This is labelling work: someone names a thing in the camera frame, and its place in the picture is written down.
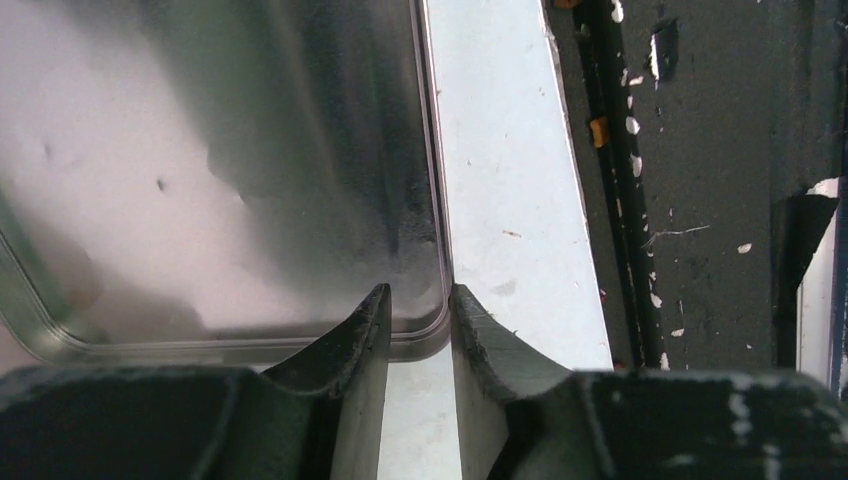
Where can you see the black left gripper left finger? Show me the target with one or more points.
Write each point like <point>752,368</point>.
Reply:
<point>316,415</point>

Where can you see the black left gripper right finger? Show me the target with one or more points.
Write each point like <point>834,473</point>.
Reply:
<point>523,416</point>

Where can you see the silver metal tin lid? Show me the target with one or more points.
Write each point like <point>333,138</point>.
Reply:
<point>216,181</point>

